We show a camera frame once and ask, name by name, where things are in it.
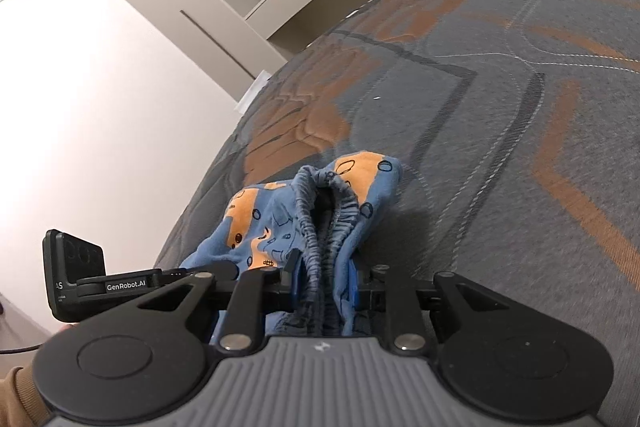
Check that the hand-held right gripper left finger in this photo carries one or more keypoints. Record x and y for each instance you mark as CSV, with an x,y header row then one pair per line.
x,y
298,274

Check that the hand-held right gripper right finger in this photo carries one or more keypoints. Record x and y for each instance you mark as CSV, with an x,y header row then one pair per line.
x,y
353,289

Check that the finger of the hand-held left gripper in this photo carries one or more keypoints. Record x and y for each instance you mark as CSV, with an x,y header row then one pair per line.
x,y
215,270

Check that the blue printed pants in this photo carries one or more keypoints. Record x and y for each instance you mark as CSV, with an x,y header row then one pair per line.
x,y
345,187

